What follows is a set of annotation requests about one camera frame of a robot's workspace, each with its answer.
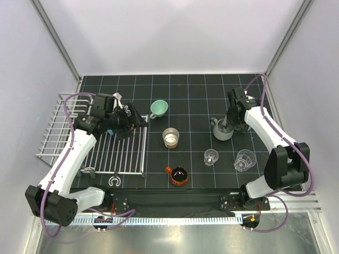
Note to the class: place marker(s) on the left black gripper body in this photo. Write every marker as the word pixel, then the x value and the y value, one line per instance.
pixel 119 121

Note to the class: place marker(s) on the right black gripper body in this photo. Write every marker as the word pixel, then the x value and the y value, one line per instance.
pixel 235 123

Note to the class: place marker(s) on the grey ceramic mug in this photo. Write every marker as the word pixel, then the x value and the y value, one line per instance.
pixel 218 132

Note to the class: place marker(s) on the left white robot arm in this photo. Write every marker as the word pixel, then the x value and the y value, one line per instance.
pixel 51 200

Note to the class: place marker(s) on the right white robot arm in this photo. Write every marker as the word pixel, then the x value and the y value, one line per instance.
pixel 288 162

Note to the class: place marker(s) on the mint green cup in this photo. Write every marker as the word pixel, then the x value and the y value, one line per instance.
pixel 158 108

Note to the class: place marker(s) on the steel tumbler cup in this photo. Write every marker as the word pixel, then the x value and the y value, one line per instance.
pixel 171 138

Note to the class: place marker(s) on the black grid mat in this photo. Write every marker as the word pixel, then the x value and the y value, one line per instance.
pixel 192 101

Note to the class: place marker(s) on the small clear glass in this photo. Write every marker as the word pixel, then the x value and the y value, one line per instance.
pixel 210 157

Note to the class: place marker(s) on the large clear plastic cup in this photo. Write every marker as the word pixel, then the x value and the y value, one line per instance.
pixel 245 160

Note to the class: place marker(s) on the orange black ceramic cup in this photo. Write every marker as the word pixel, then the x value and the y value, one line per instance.
pixel 178 176

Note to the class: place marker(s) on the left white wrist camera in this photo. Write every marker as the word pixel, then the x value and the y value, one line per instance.
pixel 117 100

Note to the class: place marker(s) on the metal wire dish rack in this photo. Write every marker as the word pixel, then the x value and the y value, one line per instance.
pixel 109 156

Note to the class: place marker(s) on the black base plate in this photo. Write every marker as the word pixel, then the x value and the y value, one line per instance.
pixel 182 203

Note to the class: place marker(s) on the slotted cable duct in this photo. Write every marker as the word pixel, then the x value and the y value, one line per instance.
pixel 96 220

